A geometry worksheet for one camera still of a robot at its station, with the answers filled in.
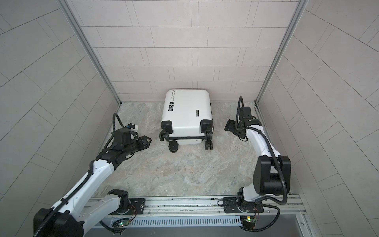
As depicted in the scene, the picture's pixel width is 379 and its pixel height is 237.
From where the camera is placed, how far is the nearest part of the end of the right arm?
2.00 ft

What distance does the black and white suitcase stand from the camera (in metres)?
0.80

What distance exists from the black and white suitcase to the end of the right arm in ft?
0.36

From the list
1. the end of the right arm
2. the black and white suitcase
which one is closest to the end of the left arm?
the black and white suitcase
